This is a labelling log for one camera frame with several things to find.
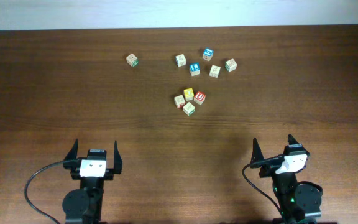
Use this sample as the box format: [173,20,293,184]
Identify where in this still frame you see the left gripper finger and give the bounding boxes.
[64,139,78,161]
[113,141,122,174]

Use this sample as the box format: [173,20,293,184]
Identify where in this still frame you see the red letter U block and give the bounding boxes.
[193,91,206,105]

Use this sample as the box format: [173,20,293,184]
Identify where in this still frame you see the green letter R block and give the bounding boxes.
[183,102,196,116]

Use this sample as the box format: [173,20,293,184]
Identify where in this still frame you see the red letter A block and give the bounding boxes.
[174,95,186,108]

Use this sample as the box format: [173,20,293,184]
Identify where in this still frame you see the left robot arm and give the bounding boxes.
[62,140,123,224]

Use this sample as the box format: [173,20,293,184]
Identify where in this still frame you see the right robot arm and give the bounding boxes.
[242,134,323,224]

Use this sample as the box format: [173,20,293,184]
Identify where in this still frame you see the yellow letter O block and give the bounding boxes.
[183,88,194,101]

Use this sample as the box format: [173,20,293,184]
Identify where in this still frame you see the plain wooden block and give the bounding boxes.
[209,65,221,78]

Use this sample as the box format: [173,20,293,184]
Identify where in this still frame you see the green-sided right block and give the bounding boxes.
[225,58,237,72]

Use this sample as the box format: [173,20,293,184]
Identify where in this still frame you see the green-sided block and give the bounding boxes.
[126,54,139,67]
[225,58,237,72]

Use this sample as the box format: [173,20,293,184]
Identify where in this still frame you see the far left green-sided block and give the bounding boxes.
[126,54,139,67]

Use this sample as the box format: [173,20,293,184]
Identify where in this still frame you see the blue letter L block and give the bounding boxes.
[189,63,201,76]

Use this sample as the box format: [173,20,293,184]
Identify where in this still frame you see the blue number five block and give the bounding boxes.
[202,48,214,61]

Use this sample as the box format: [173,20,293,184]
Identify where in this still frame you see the blue-sided plain block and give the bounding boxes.
[175,54,186,67]

